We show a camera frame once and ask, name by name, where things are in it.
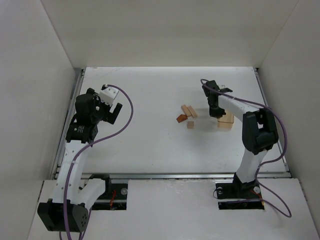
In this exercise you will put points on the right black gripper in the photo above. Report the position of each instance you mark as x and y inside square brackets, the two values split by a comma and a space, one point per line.
[215, 107]

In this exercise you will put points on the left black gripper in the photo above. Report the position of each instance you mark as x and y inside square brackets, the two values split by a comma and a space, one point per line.
[110, 115]

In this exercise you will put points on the wooden box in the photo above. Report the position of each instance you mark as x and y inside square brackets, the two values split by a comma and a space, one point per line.
[226, 121]

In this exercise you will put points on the long light wood block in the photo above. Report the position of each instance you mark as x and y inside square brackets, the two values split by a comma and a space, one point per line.
[192, 111]

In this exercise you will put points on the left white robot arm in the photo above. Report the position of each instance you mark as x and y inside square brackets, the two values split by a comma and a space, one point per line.
[67, 209]

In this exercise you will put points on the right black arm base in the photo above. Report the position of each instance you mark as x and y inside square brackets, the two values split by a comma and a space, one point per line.
[231, 197]

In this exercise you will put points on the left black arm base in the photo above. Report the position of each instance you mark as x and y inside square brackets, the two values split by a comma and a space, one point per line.
[114, 197]

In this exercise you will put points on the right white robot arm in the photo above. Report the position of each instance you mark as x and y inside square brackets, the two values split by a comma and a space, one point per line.
[259, 135]

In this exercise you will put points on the dark orange triangular block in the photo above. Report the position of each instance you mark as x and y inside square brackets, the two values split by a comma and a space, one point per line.
[182, 118]

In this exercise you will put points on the small light wood cube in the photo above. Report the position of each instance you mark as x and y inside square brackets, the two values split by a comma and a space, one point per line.
[190, 124]

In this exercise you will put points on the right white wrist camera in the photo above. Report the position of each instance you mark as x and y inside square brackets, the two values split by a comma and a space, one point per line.
[225, 89]

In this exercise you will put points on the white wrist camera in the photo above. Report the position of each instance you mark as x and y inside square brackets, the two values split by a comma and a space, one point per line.
[225, 89]
[108, 94]

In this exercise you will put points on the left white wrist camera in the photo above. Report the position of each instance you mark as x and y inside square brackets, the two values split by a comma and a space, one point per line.
[108, 94]

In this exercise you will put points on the left aluminium side rail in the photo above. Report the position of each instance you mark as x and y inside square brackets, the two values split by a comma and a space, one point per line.
[77, 84]

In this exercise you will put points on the front aluminium rail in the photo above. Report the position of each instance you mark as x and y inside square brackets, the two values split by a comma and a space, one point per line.
[168, 176]

